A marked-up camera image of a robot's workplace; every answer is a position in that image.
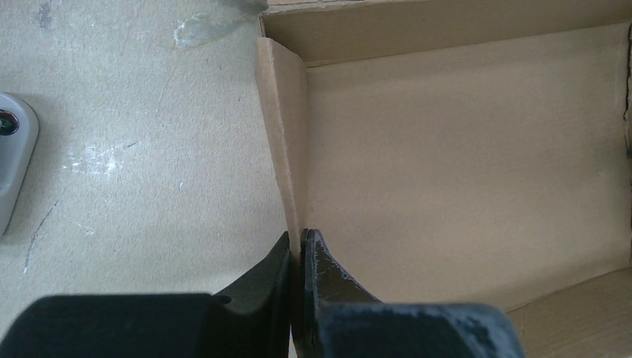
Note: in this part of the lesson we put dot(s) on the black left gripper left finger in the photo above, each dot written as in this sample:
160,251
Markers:
248,318

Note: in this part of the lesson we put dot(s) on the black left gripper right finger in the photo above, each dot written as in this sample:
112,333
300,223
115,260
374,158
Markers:
336,316

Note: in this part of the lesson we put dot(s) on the brown cardboard box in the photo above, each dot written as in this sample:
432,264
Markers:
463,151

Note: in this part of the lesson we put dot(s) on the pale pink correction tape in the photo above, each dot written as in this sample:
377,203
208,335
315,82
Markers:
19,132

